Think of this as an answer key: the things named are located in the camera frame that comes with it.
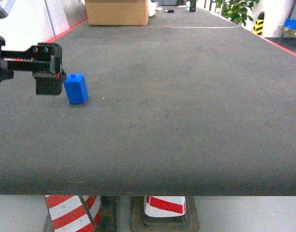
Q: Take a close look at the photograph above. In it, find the red white traffic cone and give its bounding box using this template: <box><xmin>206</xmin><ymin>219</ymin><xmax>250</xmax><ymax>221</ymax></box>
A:
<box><xmin>144</xmin><ymin>196</ymin><xmax>186</xmax><ymax>218</ymax></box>
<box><xmin>45</xmin><ymin>195</ymin><xmax>101</xmax><ymax>232</ymax></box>

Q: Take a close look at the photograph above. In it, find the red white traffic cone left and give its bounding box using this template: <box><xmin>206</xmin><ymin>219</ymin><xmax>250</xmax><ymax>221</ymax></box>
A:
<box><xmin>45</xmin><ymin>195</ymin><xmax>101</xmax><ymax>232</ymax></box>

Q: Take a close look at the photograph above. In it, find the green potted plant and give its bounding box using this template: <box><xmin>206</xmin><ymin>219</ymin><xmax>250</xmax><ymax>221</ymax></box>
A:
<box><xmin>212</xmin><ymin>0</ymin><xmax>260</xmax><ymax>26</ymax></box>

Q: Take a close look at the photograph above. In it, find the blue square plastic part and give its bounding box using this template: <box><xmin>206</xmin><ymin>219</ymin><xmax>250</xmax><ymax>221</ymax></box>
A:
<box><xmin>64</xmin><ymin>73</ymin><xmax>88</xmax><ymax>104</ymax></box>

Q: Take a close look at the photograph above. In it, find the yellow black traffic cone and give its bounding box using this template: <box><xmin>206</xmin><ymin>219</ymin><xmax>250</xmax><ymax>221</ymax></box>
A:
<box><xmin>252</xmin><ymin>11</ymin><xmax>265</xmax><ymax>36</ymax></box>

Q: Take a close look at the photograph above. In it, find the red conveyor side rail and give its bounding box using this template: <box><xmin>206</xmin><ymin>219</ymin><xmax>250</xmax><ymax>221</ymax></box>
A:
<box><xmin>47</xmin><ymin>19</ymin><xmax>88</xmax><ymax>43</ymax></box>

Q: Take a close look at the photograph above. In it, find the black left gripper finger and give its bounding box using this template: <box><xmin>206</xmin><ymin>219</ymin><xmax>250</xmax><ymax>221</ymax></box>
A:
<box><xmin>33</xmin><ymin>70</ymin><xmax>66</xmax><ymax>95</ymax></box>

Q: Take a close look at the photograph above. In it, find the brown cardboard box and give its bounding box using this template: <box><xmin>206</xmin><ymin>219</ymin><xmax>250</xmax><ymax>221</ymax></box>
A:
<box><xmin>85</xmin><ymin>0</ymin><xmax>148</xmax><ymax>26</ymax></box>

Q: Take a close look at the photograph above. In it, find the dark grey conveyor belt mat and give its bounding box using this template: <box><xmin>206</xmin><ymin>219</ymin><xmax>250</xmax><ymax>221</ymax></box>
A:
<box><xmin>0</xmin><ymin>9</ymin><xmax>296</xmax><ymax>196</ymax></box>

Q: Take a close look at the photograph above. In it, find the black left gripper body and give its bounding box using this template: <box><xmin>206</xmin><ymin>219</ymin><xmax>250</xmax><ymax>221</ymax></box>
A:
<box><xmin>0</xmin><ymin>36</ymin><xmax>63</xmax><ymax>83</ymax></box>

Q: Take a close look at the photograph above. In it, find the red white traffic cone right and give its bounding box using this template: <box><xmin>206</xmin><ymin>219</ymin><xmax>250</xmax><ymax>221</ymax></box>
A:
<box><xmin>144</xmin><ymin>196</ymin><xmax>186</xmax><ymax>218</ymax></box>

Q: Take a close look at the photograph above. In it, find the white plastic bag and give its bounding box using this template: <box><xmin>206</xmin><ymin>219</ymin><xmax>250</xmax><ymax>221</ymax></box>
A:
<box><xmin>147</xmin><ymin>0</ymin><xmax>158</xmax><ymax>17</ymax></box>

